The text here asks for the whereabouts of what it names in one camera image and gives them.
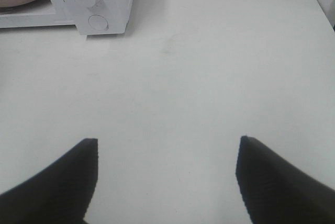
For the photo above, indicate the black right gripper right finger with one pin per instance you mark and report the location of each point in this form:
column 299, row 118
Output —
column 275, row 191

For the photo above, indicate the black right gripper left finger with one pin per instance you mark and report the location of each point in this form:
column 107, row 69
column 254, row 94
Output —
column 60, row 193

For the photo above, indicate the round white door-release button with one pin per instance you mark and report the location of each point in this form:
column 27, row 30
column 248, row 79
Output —
column 98, row 22

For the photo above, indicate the white microwave oven body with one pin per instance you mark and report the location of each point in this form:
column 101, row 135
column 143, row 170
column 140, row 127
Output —
column 67, row 12

